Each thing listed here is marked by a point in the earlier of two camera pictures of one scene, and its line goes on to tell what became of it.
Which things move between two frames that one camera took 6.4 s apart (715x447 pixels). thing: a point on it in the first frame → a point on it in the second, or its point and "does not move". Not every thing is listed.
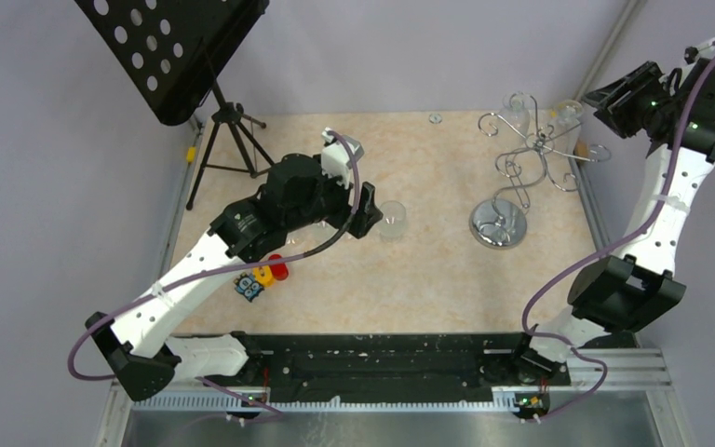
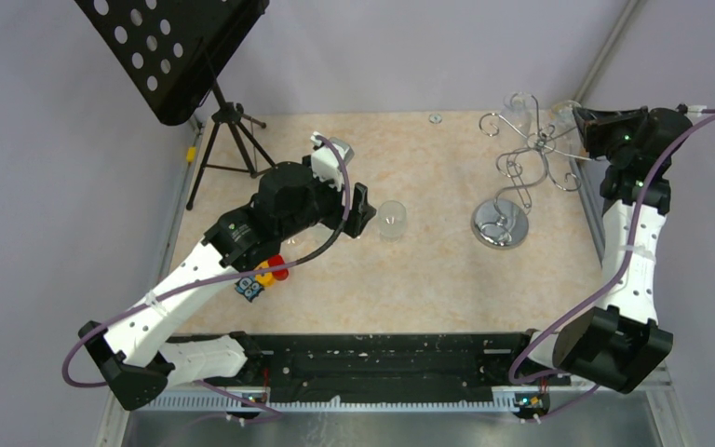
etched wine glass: (516, 111) does not move
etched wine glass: (393, 223) does not move
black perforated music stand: (174, 51) does not move
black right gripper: (613, 101) → (592, 124)
